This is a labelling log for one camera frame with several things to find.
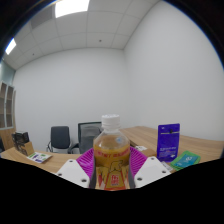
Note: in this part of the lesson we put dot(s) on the ceiling air vent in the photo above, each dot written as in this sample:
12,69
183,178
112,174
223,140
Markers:
43,16

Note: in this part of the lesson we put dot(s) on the small white paper packet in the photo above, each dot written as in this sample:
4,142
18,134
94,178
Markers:
141,148

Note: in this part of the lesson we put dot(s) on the green packet stack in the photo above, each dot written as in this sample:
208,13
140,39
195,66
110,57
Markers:
186,160

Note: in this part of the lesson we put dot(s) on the square ceiling light panel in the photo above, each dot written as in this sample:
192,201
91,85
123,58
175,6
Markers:
71,7
10,46

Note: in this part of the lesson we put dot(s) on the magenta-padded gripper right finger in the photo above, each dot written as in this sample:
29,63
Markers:
151,170

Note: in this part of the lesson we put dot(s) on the black mesh office chair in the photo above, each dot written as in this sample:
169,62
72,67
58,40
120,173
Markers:
86,136

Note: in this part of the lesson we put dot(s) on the purple stand-up pouch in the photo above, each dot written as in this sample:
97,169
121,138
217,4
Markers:
168,141

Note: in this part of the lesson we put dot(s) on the orange drink bottle white cap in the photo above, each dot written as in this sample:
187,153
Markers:
111,153

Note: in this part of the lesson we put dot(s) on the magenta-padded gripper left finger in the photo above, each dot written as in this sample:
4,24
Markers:
71,171

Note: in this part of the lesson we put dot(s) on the dark grey office chair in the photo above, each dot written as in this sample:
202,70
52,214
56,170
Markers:
60,136

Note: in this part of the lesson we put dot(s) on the printed paper pamphlet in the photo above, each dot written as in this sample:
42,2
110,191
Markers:
39,157

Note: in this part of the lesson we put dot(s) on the wooden shelf cabinet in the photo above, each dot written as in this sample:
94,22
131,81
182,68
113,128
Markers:
6,113

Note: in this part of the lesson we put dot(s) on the white printed packet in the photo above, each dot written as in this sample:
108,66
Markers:
169,166

